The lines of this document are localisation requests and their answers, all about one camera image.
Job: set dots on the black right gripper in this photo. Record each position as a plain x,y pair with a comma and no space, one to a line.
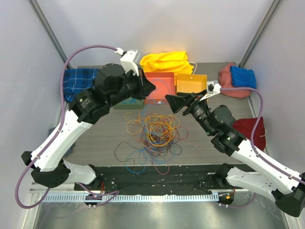
177,102

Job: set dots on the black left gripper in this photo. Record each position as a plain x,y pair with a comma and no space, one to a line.
145,87

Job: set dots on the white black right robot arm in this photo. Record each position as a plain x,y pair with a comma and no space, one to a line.
280,184

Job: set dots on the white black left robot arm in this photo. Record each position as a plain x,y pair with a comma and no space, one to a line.
49,167

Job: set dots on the red plastic bin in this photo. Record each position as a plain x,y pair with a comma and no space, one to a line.
164,83

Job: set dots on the green plastic bin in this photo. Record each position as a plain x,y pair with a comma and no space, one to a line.
130,104

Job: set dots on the yellow plastic bin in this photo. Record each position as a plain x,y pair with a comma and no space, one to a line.
190,83

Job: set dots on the yellow cloth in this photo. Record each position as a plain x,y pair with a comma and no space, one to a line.
175,62

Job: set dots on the blue towel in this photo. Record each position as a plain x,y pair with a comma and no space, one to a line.
242,77

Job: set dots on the blue plaid cloth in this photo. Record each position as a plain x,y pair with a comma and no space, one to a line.
77,80

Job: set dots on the grey cloth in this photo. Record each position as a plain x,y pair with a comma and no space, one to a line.
69,151

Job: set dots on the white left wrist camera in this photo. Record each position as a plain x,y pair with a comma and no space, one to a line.
128,60

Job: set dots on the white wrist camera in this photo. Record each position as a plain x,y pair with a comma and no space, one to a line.
128,60
213,88

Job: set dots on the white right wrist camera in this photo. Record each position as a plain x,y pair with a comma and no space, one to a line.
213,88

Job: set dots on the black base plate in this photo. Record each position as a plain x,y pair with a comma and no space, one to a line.
160,180

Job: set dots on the white slotted cable duct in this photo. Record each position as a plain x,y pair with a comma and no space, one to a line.
86,197

